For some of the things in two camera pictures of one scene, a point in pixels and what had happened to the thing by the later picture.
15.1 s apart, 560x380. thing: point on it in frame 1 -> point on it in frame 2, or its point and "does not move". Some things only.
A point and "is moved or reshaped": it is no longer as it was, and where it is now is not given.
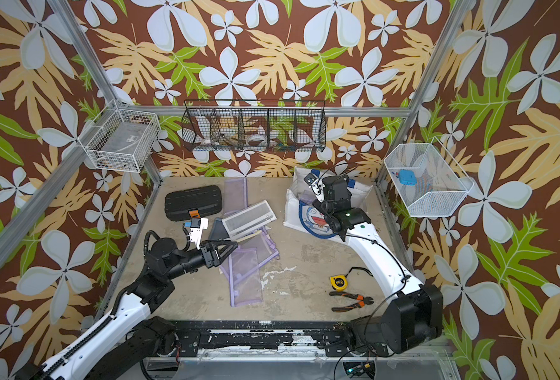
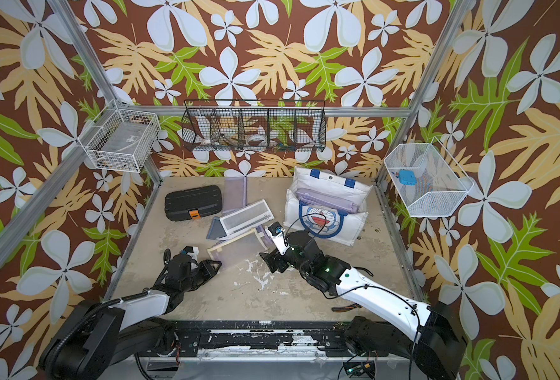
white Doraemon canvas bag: (303, 215) does not move
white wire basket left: (122, 141) does not move
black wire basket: (255, 126) does not move
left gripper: (213, 260) -> (209, 268)
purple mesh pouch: (251, 253) is moved or reshaped
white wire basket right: (428, 179) does not move
